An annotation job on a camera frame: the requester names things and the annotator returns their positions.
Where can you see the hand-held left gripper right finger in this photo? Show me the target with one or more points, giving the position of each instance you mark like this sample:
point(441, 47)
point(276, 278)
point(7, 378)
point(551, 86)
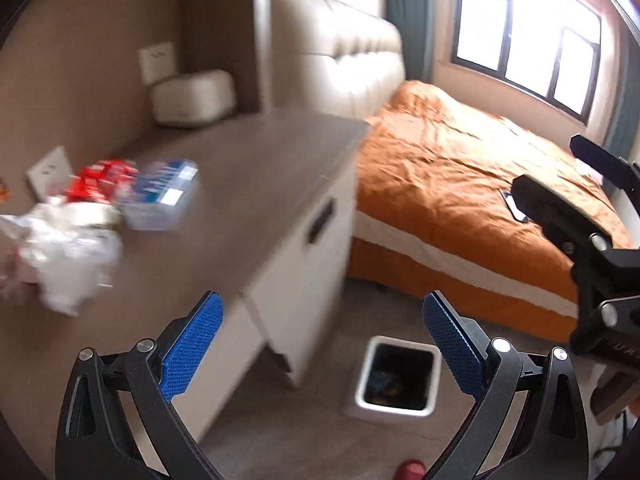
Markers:
point(450, 340)

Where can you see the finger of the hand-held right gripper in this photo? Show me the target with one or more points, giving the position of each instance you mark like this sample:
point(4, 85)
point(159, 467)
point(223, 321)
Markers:
point(602, 160)
point(555, 205)

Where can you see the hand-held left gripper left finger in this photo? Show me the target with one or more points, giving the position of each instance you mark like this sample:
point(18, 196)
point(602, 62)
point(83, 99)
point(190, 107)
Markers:
point(192, 345)

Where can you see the white trash bin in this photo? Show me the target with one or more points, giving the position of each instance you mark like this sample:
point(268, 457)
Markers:
point(356, 399)

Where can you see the white plastic wrap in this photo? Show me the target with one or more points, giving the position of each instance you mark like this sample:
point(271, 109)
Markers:
point(65, 260)

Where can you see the clear plastic box blue label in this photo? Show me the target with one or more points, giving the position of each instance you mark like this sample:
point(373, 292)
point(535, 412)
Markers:
point(160, 195)

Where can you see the red snack packet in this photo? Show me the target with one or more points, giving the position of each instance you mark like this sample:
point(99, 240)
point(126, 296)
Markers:
point(97, 180)

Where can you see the dark phone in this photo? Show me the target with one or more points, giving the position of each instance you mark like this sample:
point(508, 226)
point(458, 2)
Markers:
point(507, 201)

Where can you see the grey-blue curtain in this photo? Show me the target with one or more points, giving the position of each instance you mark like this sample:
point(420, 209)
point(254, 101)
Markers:
point(625, 115)
point(410, 15)

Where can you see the bed with orange cover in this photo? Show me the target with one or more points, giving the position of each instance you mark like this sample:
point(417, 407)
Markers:
point(440, 170)

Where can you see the red slipper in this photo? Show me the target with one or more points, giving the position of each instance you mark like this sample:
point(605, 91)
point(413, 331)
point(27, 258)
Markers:
point(410, 470)

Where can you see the black framed window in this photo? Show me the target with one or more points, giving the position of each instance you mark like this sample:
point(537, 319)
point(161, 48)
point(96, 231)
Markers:
point(530, 35)

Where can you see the wooden bedside cabinet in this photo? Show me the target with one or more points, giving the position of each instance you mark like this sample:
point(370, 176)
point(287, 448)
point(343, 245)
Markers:
point(250, 185)

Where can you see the colourful snack packet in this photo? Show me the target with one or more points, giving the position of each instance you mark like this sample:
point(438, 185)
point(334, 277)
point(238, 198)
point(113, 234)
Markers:
point(3, 191)

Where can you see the cream tissue box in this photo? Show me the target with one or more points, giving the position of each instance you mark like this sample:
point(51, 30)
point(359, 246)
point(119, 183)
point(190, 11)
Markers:
point(195, 97)

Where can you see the cream padded headboard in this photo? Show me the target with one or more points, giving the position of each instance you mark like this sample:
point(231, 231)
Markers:
point(340, 50)

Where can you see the white wall socket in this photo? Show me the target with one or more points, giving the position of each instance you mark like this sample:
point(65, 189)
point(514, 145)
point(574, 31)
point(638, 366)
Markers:
point(157, 62)
point(47, 170)

